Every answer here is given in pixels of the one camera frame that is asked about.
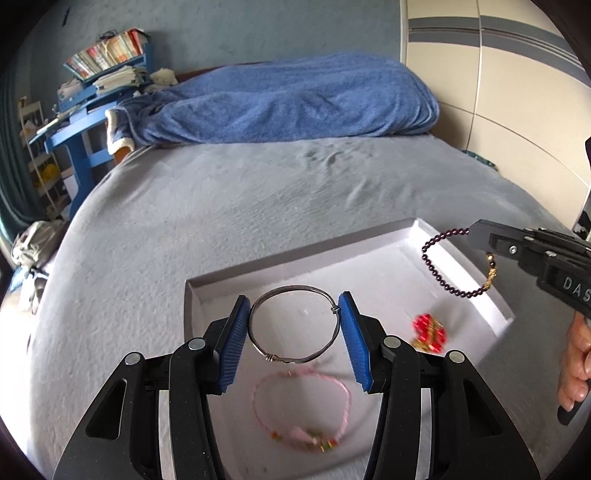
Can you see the stack of papers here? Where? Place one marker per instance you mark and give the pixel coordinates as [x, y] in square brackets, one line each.
[120, 77]

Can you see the row of books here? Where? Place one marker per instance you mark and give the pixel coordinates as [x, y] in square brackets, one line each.
[106, 53]

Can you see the white shallow tray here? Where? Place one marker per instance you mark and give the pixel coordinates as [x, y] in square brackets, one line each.
[323, 295]

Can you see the white shelf rack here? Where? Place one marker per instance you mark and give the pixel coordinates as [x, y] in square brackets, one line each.
[41, 152]

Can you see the grey bag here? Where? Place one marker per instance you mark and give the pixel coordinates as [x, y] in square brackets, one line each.
[32, 244]

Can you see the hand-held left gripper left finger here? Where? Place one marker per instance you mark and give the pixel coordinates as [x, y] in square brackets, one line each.
[231, 342]

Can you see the white plush toy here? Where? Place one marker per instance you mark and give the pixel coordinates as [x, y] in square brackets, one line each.
[162, 76]

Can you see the teal curtain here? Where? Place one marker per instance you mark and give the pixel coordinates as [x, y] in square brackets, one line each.
[14, 161]

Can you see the white wardrobe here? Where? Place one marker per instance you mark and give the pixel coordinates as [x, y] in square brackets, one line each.
[503, 69]

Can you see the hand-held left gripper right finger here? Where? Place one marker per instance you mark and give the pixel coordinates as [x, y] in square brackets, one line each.
[354, 342]

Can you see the person's right hand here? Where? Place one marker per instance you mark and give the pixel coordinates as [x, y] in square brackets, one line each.
[576, 364]

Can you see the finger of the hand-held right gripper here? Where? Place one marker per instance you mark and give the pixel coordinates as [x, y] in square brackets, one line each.
[501, 241]

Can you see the blue blanket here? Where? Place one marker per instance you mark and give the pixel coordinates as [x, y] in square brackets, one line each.
[286, 101]

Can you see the grey bed sheet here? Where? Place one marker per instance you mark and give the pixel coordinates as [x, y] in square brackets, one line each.
[231, 207]

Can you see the blue wooden desk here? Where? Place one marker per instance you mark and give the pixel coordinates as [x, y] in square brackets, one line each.
[74, 138]

